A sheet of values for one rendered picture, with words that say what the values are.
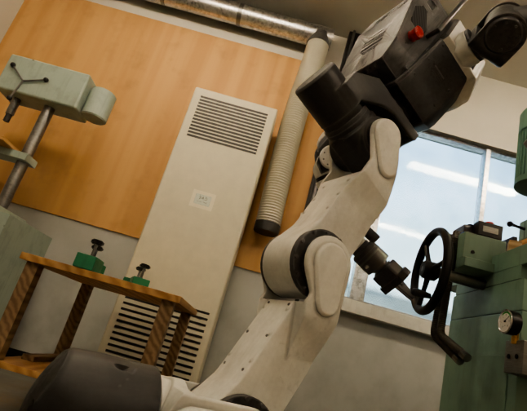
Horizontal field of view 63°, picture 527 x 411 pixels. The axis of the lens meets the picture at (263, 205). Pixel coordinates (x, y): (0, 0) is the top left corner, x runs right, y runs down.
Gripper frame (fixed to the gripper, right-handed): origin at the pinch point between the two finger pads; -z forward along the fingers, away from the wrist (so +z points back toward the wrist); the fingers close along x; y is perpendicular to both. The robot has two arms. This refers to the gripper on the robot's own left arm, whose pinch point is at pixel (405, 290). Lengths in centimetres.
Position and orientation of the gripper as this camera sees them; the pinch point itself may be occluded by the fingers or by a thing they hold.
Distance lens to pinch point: 142.9
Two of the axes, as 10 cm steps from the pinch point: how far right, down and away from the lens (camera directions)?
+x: 3.9, -6.0, -7.0
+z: -7.0, -6.9, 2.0
